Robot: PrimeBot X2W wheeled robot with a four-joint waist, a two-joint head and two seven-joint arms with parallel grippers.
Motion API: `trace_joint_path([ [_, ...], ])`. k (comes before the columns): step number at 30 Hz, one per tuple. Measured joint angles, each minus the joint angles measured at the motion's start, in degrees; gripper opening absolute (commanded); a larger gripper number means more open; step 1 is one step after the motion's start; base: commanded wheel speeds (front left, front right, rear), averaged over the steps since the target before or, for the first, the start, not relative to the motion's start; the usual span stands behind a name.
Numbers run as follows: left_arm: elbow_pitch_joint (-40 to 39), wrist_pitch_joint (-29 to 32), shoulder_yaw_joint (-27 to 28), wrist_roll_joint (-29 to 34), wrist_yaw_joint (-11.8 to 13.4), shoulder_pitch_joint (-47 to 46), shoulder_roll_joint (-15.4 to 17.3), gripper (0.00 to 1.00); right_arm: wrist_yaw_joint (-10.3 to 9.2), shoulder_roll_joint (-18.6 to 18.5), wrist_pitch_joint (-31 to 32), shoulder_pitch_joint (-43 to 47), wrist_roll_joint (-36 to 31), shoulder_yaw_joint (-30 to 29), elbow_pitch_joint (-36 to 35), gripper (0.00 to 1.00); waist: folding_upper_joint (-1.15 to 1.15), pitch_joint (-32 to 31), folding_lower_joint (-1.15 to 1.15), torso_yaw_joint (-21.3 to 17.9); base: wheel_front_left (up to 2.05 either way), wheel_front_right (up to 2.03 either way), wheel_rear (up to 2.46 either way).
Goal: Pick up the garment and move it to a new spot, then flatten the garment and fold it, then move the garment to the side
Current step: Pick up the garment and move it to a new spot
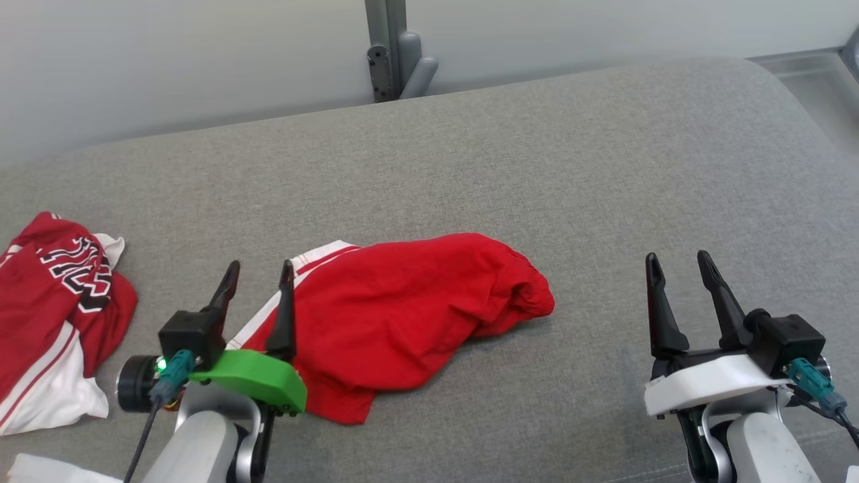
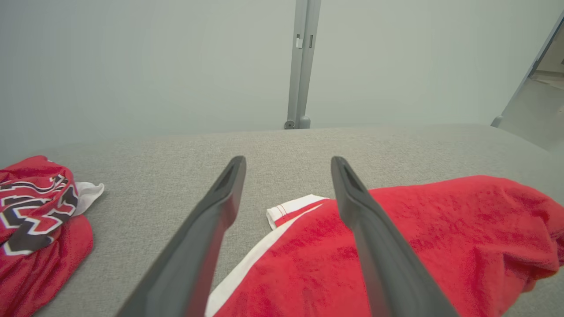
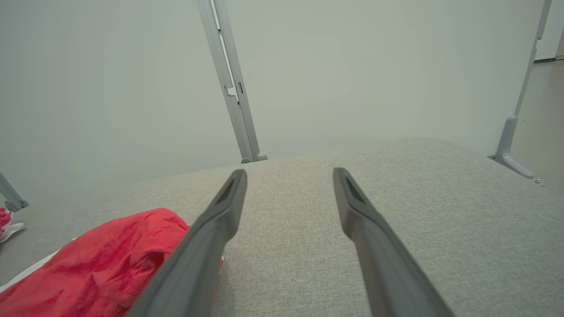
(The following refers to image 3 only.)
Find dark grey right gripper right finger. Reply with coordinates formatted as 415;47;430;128
333;167;454;317

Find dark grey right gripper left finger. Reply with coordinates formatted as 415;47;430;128
126;169;248;317

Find red shorts with white trim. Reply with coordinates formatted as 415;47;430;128
0;208;224;317

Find grey notched metal partition post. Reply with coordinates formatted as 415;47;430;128
196;0;268;163

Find grey partition post with long foot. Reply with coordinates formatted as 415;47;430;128
488;0;552;188

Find grey left frame bracket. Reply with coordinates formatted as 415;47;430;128
0;172;29;213

